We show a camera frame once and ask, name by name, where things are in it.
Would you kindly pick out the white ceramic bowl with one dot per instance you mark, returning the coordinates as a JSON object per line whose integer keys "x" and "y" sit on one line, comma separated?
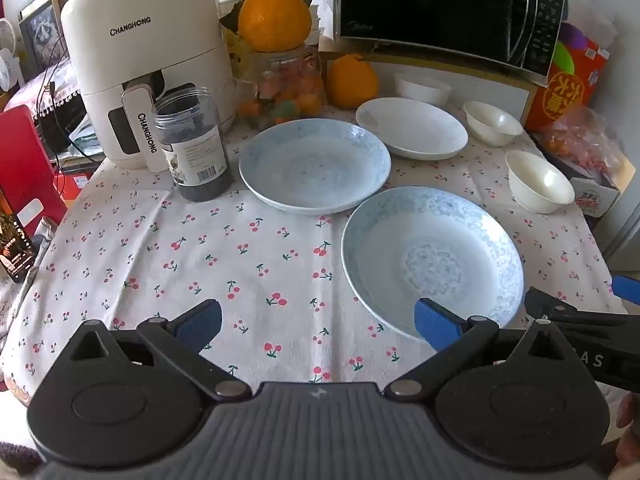
{"x": 540, "y": 185}
{"x": 492, "y": 122}
{"x": 425, "y": 91}

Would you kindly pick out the red chair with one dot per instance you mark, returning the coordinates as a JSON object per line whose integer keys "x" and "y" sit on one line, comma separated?
{"x": 25, "y": 170}

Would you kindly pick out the white appliance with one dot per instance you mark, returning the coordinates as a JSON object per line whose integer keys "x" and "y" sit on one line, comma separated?
{"x": 625, "y": 230}

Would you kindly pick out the large orange with leaves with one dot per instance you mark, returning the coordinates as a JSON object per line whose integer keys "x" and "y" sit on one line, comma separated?
{"x": 272, "y": 20}

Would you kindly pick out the black microwave oven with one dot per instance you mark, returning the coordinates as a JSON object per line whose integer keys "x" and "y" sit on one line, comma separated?
{"x": 435, "y": 5}

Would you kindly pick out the white lace cloth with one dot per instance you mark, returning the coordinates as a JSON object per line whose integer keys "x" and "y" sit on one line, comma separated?
{"x": 50, "y": 87}

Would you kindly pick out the dark printed packet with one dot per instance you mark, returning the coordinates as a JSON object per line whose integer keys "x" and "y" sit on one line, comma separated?
{"x": 15, "y": 247}

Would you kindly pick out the white paper cup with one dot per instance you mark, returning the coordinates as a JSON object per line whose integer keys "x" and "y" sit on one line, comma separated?
{"x": 315, "y": 21}
{"x": 315, "y": 9}

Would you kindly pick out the yellow printed box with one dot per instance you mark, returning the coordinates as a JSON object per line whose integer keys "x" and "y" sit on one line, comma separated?
{"x": 232, "y": 45}

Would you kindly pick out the cherry print tablecloth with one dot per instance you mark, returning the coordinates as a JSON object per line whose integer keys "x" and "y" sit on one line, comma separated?
{"x": 200, "y": 240}

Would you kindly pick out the framed picture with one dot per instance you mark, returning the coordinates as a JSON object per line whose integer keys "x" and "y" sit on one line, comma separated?
{"x": 42, "y": 35}

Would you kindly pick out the white plate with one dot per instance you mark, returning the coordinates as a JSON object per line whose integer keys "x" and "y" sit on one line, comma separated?
{"x": 410, "y": 127}

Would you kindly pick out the orange with stem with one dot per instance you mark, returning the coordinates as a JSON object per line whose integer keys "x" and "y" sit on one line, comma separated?
{"x": 352, "y": 82}

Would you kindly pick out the clear bag of orange snacks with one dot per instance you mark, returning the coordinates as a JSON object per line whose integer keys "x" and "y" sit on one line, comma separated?
{"x": 580, "y": 140}

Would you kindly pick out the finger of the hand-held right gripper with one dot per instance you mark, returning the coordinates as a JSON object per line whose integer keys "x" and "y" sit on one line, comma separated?
{"x": 555, "y": 305}
{"x": 627, "y": 290}

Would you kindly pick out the cream air fryer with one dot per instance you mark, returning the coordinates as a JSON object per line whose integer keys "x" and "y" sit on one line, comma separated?
{"x": 150, "y": 35}

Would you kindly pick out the blue patterned plate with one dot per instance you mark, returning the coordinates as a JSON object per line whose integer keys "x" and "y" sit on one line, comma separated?
{"x": 315, "y": 167}
{"x": 430, "y": 260}

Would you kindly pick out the cardboard box with red label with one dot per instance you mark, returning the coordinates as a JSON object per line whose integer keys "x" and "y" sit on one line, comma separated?
{"x": 595, "y": 200}

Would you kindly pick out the white shelf with gold frame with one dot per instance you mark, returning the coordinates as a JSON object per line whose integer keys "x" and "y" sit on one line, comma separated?
{"x": 500, "y": 95}

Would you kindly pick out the red printed box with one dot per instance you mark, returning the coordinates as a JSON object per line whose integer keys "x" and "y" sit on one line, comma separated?
{"x": 560, "y": 95}

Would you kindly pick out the clear jar with dark contents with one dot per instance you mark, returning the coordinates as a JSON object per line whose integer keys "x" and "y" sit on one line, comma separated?
{"x": 197, "y": 160}

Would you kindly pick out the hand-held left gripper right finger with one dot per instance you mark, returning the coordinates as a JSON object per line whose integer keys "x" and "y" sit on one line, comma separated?
{"x": 436, "y": 322}

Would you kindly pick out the person's right hand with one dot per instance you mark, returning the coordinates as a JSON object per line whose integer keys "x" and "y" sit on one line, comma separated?
{"x": 629, "y": 425}

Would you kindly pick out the glass jar of small oranges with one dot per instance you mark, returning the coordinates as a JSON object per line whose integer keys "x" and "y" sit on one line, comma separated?
{"x": 285, "y": 90}

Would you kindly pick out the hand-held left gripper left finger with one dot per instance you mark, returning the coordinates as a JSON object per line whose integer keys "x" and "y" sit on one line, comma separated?
{"x": 200, "y": 321}

